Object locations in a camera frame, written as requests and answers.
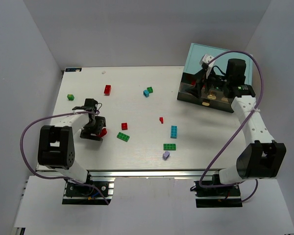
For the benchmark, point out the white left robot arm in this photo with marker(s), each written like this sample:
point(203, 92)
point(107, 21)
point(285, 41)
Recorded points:
point(56, 144)

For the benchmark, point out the long cyan lego brick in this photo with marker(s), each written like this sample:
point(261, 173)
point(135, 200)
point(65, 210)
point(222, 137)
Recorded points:
point(173, 133)

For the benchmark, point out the green flat lego plate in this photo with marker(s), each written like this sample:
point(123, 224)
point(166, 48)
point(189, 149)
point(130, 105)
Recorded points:
point(123, 136)

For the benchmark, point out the green yellow lego cube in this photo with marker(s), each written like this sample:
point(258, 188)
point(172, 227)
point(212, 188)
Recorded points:
point(70, 97)

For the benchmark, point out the small red square lego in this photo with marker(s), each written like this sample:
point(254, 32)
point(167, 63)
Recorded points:
point(124, 126)

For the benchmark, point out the dark corner label sticker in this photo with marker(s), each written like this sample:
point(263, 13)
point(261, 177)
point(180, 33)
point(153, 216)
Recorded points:
point(73, 69)

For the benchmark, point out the teal drawer organizer box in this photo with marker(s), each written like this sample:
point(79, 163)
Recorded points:
point(237, 66)

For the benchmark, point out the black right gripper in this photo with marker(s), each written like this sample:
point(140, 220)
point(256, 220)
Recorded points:
point(203, 83)

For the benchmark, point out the small cyan lego brick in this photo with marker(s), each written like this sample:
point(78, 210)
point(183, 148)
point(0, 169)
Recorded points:
point(146, 93)

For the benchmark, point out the lilac lego piece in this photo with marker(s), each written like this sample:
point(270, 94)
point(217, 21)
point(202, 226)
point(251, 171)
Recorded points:
point(166, 154)

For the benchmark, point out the large red lego brick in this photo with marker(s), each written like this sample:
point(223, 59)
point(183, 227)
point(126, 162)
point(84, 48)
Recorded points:
point(107, 90)

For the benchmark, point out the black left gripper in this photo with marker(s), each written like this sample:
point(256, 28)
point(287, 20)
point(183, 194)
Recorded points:
point(92, 134)

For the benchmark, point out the red curved lego piece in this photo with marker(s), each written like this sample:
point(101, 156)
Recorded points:
point(103, 132)

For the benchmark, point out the clear open drawer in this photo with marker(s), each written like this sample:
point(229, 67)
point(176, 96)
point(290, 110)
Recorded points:
point(214, 98)

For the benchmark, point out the small green lego brick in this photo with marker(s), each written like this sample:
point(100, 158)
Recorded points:
point(150, 89)

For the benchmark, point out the green long lego brick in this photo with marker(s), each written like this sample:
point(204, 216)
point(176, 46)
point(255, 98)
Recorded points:
point(169, 146)

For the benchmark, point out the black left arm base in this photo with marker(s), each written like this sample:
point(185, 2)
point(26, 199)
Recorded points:
point(75, 194)

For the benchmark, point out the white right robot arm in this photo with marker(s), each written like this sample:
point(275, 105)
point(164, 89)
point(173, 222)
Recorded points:
point(263, 155)

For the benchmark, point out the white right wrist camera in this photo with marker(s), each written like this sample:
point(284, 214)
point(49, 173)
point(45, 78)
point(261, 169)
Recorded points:
point(207, 63)

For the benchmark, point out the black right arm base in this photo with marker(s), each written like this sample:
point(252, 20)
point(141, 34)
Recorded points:
point(226, 197)

